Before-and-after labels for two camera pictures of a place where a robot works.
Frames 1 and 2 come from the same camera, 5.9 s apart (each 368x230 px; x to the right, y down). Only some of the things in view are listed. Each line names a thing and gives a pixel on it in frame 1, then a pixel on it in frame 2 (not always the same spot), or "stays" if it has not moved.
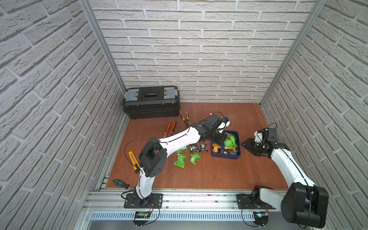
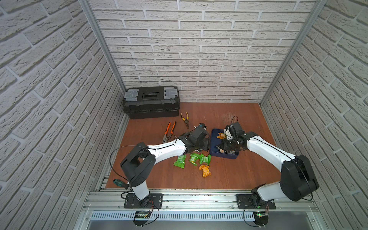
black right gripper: (250, 142) -> (224, 143)
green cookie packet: (180, 161) stays
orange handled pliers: (167, 128) stays
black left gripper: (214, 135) -> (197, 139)
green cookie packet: (193, 157) stays
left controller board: (141, 217) stays
